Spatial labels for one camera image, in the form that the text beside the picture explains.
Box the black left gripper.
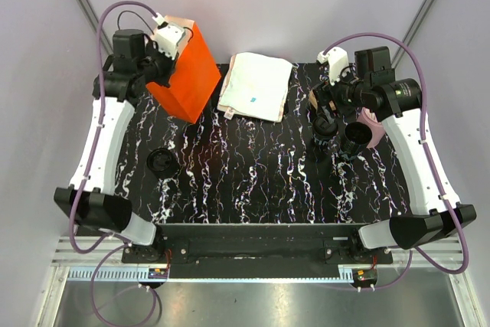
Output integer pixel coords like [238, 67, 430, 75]
[138, 40, 180, 88]

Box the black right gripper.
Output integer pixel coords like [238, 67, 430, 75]
[311, 63, 370, 124]

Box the black printed paper cup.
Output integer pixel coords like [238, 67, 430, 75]
[312, 115, 338, 148]

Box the orange paper bag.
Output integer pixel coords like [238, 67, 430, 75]
[147, 17, 221, 123]

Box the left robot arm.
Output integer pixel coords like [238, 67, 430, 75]
[54, 25, 185, 263]

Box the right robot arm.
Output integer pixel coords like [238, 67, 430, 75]
[311, 47, 477, 263]

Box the pink cup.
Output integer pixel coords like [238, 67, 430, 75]
[358, 108, 385, 149]

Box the white folded towel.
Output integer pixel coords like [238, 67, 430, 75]
[217, 52, 292, 123]

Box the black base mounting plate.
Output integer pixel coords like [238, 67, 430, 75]
[122, 224, 393, 282]

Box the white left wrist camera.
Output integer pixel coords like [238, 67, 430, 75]
[152, 13, 186, 60]

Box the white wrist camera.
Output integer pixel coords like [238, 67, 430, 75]
[316, 47, 349, 86]
[152, 13, 186, 60]

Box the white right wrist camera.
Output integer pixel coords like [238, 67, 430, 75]
[316, 47, 349, 86]

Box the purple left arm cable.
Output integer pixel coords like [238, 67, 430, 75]
[68, 1, 165, 324]

